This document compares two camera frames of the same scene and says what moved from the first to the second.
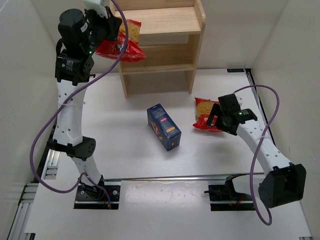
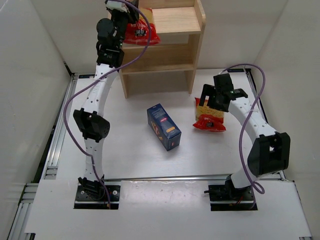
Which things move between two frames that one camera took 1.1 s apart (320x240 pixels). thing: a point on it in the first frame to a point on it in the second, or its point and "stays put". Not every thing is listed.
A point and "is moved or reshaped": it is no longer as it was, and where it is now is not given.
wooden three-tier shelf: (169, 39) stays put
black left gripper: (110, 24) to (132, 6)
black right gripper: (220, 116) to (210, 91)
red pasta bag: (114, 48) is moved or reshaped
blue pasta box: (163, 127) stays put
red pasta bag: (203, 109) stays put
